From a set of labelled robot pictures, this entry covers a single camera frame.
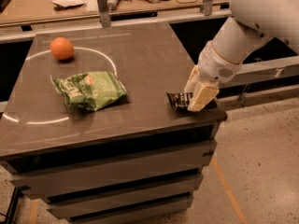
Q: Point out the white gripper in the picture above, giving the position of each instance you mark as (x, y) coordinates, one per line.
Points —
(215, 66)

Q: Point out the black rxbar chocolate bar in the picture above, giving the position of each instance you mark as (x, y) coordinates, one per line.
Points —
(179, 101)

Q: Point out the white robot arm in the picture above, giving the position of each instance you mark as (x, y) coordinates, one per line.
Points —
(253, 24)

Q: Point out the green jalapeno chip bag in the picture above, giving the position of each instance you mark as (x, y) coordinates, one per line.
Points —
(91, 90)

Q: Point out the grey drawer cabinet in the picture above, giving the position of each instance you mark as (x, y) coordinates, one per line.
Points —
(118, 181)

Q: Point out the white paper sheets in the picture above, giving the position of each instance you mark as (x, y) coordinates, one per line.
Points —
(89, 5)

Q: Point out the orange fruit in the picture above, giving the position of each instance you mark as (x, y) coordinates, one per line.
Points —
(61, 48)

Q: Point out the grey metal rail post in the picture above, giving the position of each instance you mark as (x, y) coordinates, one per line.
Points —
(104, 14)

